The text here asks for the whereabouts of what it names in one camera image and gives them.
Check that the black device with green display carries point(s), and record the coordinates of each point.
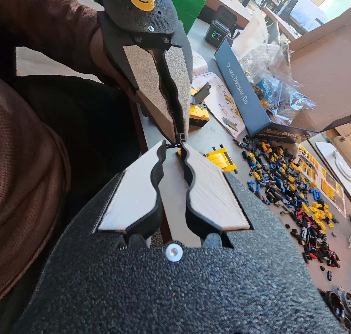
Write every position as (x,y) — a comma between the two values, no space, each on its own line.
(219,29)

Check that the person's left hand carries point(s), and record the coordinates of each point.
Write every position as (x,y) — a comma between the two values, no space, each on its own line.
(104,62)

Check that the pile of small loose bricks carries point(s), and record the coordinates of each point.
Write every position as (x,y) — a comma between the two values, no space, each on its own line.
(288,188)

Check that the green plastic bin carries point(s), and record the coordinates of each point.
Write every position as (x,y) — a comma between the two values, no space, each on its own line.
(186,1)

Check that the black yellow toy base assembly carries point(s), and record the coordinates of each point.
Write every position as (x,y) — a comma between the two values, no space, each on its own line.
(198,114)

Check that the person's left forearm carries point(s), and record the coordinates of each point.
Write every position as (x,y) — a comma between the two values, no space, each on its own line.
(49,18)

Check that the open instruction booklet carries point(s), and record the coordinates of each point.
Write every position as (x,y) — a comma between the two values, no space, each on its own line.
(222,103)

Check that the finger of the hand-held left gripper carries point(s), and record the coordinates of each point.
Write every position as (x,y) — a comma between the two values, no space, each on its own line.
(148,87)
(179,87)

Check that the person's brown shirt torso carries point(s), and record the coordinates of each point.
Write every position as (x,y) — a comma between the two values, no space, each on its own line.
(27,188)

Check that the clear bag with blue parts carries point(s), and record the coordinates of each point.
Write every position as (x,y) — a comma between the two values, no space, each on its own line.
(279,92)

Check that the blue cardboard box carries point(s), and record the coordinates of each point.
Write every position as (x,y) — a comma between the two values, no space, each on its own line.
(241,92)

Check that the grey connector with black pins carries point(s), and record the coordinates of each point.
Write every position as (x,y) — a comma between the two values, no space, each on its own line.
(181,137)

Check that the white plastic bag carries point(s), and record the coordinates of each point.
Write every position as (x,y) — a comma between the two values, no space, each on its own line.
(252,37)

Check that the grey desk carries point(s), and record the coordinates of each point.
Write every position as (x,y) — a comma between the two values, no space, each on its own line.
(214,139)

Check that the yellow grey toy hood assembly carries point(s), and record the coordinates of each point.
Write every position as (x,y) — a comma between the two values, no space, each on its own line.
(219,158)

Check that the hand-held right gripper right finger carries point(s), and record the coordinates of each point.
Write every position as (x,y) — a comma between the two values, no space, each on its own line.
(216,199)

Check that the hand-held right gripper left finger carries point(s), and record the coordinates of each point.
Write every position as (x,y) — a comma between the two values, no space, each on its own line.
(134,199)

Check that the white rounded tray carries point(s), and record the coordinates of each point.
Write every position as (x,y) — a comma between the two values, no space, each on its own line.
(337,161)

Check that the heap of wheels and beams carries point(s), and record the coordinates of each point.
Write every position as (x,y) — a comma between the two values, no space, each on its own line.
(337,303)

